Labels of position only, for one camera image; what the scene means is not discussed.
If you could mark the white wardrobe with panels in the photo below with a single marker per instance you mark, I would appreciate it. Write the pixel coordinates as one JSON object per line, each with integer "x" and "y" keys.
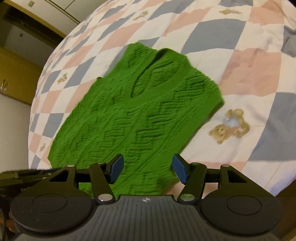
{"x": 60, "y": 16}

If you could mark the wooden cabinet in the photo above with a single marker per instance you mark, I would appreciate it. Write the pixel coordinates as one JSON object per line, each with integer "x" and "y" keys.
{"x": 26, "y": 45}

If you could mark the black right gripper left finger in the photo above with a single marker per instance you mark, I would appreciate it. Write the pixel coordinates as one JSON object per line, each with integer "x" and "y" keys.
{"x": 65, "y": 200}

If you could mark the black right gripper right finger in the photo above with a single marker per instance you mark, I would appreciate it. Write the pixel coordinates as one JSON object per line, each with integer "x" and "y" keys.
{"x": 227, "y": 199}

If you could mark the green knitted vest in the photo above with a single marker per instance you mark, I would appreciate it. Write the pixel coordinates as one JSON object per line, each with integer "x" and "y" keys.
{"x": 147, "y": 108}

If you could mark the pink blue checkered quilt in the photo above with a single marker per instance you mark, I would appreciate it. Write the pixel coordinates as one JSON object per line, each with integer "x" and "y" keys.
{"x": 246, "y": 47}

